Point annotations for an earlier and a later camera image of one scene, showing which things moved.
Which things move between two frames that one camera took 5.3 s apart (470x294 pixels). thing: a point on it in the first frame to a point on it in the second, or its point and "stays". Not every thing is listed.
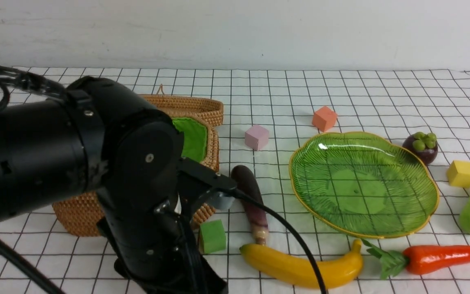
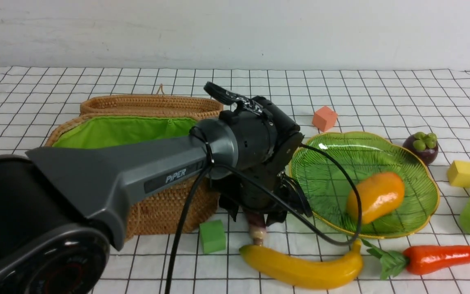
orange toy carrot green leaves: x=417 y=260 stays
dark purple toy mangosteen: x=424 y=146 stays
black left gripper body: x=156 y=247 to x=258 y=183
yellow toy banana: x=295 y=270 stays
